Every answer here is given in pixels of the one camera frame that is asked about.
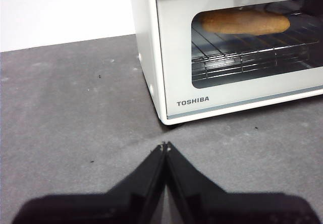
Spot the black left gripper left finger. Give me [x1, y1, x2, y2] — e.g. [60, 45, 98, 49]
[12, 143, 168, 224]

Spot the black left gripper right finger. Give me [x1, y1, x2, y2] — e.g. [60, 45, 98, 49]
[166, 141, 319, 224]

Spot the glass oven door with handle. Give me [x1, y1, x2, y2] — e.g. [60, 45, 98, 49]
[153, 0, 323, 120]

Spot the yellow corn cob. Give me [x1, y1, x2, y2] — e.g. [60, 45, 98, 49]
[199, 9, 291, 36]

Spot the cream Toshiba toaster oven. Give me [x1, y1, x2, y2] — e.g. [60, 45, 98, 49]
[128, 0, 323, 127]

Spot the metal wire oven rack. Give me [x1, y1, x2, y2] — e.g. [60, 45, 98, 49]
[191, 14, 323, 80]

